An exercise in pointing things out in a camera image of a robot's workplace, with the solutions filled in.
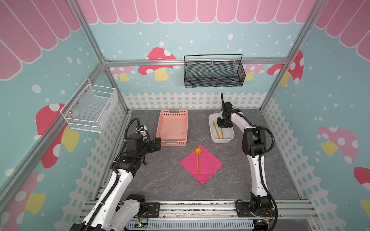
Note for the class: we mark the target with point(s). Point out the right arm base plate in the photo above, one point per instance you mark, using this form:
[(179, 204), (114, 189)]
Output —
[(254, 208)]

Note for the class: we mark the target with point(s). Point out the magenta paper napkin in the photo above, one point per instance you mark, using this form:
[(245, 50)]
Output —
[(208, 165)]

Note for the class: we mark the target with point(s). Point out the pink perforated plastic basket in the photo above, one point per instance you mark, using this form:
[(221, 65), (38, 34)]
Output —
[(173, 127)]

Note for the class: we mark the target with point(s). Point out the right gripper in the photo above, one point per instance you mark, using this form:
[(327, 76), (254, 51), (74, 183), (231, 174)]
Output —
[(224, 122)]

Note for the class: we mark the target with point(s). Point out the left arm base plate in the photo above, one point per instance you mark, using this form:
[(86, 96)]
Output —
[(151, 210)]

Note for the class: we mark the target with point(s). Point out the black wire mesh wall basket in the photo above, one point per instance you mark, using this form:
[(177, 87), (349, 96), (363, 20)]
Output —
[(213, 70)]

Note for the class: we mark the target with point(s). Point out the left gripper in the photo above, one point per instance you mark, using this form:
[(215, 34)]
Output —
[(157, 143)]

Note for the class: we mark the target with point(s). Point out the white oval plastic tub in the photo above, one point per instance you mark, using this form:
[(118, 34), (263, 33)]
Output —
[(228, 132)]

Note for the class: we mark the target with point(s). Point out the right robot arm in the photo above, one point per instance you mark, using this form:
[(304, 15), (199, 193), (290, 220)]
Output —
[(256, 142)]

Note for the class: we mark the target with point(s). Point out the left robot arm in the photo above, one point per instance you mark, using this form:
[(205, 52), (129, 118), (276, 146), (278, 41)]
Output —
[(107, 214)]

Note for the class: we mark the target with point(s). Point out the white wire mesh wall basket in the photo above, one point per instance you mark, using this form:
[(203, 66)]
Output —
[(90, 107)]

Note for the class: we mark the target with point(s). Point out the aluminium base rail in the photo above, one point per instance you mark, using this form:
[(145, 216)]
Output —
[(221, 215)]

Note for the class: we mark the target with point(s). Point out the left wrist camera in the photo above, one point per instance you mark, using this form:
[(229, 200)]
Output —
[(142, 129)]

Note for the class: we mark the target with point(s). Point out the yellow plastic spoon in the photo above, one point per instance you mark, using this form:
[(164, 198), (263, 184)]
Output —
[(197, 152)]

